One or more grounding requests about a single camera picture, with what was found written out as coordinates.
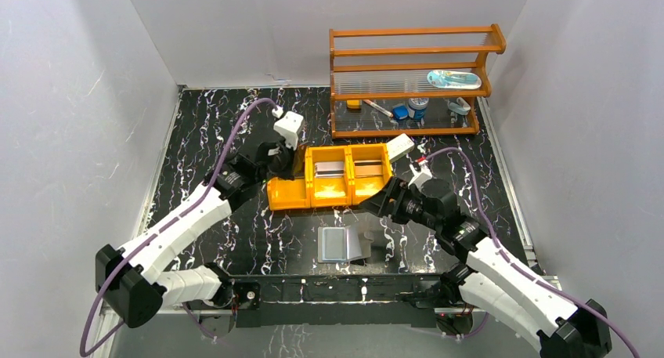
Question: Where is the brown card in tray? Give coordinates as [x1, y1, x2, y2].
[353, 160, 384, 178]

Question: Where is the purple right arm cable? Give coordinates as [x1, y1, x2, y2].
[417, 146, 642, 358]

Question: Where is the silver card in tray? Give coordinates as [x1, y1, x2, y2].
[314, 161, 345, 179]

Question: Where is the orange wooden shelf rack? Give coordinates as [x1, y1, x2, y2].
[329, 24, 507, 139]

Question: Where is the teal blister pack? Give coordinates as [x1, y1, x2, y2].
[426, 70, 482, 90]

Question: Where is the yellow three-compartment organizer tray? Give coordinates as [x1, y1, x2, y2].
[266, 143, 393, 211]

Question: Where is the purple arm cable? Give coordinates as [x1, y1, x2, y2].
[417, 146, 642, 358]
[78, 96, 285, 358]

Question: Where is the green and white box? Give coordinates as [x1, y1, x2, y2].
[385, 133, 415, 164]

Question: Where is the white marker pen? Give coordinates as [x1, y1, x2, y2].
[363, 99, 394, 118]

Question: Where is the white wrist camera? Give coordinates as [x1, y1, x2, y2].
[273, 111, 305, 150]
[408, 159, 433, 189]

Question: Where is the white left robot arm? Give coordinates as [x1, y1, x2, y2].
[96, 139, 307, 328]

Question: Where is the white jar blue label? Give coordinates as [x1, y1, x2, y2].
[407, 98, 430, 120]

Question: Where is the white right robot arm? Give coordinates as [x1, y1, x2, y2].
[359, 177, 612, 357]

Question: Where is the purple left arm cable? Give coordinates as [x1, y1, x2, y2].
[78, 96, 285, 358]

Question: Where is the small blue box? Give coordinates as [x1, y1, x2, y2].
[392, 103, 409, 121]

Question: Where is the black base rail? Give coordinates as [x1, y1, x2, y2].
[184, 273, 494, 330]

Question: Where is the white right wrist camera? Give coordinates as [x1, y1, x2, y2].
[408, 159, 433, 189]

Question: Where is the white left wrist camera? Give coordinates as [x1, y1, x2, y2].
[273, 111, 305, 150]

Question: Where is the small yellow block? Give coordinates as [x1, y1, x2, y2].
[345, 99, 362, 111]

